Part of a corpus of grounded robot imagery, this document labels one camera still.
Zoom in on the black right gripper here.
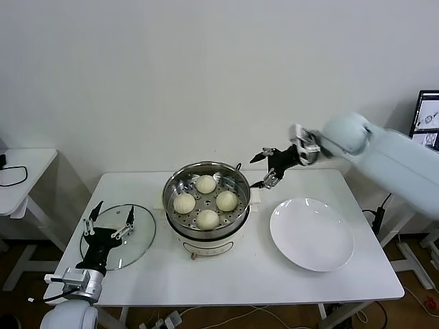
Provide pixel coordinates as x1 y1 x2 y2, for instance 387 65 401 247
249 145 307 189

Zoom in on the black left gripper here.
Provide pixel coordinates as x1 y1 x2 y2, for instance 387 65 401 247
74 200 135 272

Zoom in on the round glass pot lid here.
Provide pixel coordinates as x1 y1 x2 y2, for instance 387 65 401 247
80 204 157 271

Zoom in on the white steamed baozi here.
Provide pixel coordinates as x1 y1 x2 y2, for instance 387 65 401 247
195 174 217 194
173 194 197 215
196 208 221 230
215 191 238 212

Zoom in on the perforated steel steamer basket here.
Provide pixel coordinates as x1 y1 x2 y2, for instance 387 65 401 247
163 160 252 237

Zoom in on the round white plate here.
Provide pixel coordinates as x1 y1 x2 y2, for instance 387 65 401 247
269 197 355 273

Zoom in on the cream electric cooker pot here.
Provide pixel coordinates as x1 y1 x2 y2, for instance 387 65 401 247
153 183 264 262

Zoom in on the white table leg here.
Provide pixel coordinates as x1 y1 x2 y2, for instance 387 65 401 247
317 303 371 329
116 306 131 329

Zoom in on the white power strip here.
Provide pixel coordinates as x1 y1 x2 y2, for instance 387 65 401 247
150 310 182 329

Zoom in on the black power brick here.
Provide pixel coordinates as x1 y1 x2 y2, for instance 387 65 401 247
372 206 385 236

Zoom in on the grey open laptop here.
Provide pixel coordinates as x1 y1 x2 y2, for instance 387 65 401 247
410 89 439 151

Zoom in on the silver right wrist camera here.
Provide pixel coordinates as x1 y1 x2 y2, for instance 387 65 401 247
289 123 322 155

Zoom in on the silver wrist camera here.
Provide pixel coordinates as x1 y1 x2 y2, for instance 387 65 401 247
61 268 91 292
289 123 322 155

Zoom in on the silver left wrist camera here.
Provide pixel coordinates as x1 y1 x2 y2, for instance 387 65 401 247
61 268 91 292

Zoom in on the black looped cable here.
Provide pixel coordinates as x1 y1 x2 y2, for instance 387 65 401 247
0 165 28 188

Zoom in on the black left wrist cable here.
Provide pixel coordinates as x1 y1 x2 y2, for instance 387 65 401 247
29 277 69 304

